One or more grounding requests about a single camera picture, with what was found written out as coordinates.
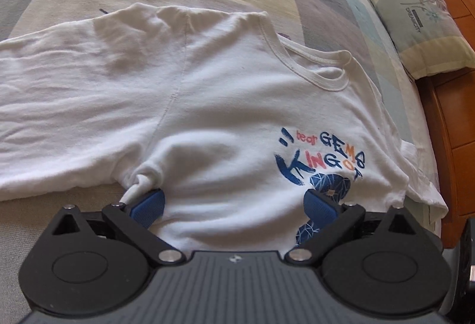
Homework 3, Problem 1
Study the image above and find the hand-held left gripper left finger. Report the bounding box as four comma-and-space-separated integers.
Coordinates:
52, 188, 186, 266

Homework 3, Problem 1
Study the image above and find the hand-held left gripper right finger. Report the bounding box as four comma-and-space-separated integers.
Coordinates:
286, 190, 424, 267

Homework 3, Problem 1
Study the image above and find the white printed long-sleeve shirt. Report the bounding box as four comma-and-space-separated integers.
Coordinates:
0, 2, 448, 250

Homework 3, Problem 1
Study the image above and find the wooden bed headboard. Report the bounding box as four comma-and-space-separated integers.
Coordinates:
414, 0, 475, 250

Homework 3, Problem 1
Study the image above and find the patchwork floral pillow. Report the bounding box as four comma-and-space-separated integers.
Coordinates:
341, 0, 475, 80

